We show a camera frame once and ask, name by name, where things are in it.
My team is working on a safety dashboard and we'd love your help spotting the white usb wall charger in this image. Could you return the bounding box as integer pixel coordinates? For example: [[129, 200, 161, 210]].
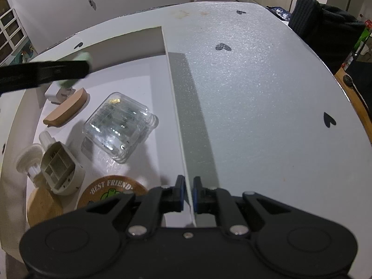
[[45, 82, 76, 105]]

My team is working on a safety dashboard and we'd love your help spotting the green elephant round coaster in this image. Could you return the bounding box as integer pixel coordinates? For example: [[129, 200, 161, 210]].
[[76, 175, 148, 209]]

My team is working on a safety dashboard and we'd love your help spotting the half round wooden coaster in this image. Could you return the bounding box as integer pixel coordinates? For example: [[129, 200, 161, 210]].
[[43, 88, 88, 127]]

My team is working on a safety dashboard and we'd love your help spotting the mint green round lid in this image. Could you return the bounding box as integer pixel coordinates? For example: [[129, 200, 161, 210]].
[[57, 52, 92, 89]]

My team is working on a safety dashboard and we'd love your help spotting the clear plastic ribbed container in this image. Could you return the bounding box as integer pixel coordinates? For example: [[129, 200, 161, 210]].
[[83, 92, 159, 164]]

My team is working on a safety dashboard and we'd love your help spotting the white shallow cardboard box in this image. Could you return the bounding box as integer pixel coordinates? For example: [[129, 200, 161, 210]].
[[1, 27, 187, 258]]

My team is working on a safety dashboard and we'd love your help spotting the white plastic suction hook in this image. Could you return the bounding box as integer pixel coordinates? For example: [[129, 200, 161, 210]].
[[16, 130, 85, 196]]

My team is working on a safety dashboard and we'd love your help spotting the round plain wooden coaster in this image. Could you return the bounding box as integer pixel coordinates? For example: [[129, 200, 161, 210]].
[[27, 187, 64, 227]]

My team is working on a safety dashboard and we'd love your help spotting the white dark drawer cabinet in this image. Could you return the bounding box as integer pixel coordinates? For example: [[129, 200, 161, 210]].
[[0, 0, 27, 64]]

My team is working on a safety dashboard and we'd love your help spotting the black fabric chair back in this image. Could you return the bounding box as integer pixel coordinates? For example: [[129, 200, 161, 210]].
[[289, 0, 365, 74]]

